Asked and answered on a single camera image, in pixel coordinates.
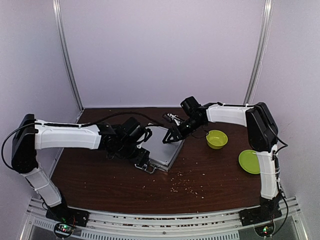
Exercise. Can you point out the front aluminium rail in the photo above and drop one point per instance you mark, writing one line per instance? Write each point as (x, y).
(218, 225)

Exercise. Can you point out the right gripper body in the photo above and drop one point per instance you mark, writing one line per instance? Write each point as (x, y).
(182, 133)

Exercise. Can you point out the aluminium poker case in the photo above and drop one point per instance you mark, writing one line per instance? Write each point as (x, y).
(161, 155)

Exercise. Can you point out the green plate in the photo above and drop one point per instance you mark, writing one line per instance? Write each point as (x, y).
(249, 162)

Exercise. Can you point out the aluminium frame post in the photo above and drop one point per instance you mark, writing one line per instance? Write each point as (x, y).
(65, 53)
(260, 51)

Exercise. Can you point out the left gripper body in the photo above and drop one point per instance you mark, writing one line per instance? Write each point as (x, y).
(138, 160)

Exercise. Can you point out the right aluminium frame post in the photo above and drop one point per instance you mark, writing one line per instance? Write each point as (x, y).
(260, 51)

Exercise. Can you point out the green bowl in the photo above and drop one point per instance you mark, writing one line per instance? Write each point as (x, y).
(216, 139)

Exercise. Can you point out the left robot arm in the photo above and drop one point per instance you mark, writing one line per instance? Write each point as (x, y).
(121, 140)

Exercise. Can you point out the left aluminium frame post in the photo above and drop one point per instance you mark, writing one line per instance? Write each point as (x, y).
(65, 53)

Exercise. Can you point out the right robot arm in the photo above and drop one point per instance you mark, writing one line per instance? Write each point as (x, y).
(262, 132)

